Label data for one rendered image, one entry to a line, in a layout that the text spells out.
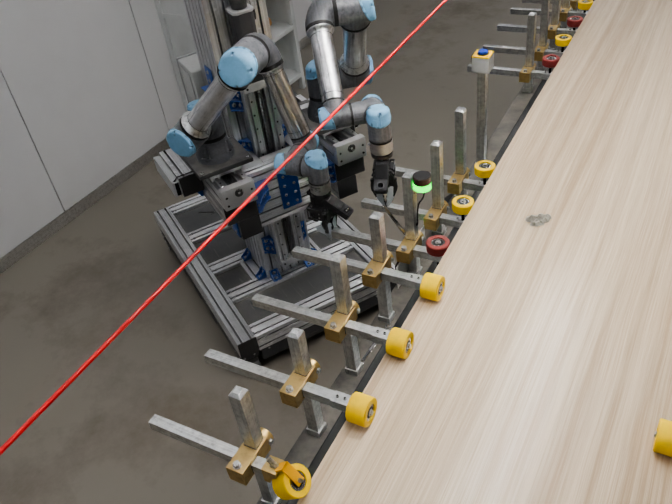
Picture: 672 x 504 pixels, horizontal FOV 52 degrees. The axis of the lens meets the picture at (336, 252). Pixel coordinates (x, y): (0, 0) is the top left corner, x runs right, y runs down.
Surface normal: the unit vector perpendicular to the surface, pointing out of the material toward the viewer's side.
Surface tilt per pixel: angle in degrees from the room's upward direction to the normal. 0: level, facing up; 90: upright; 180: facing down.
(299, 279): 0
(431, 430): 0
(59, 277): 0
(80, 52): 90
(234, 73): 85
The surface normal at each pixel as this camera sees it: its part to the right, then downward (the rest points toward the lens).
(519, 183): -0.12, -0.77
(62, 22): 0.85, 0.25
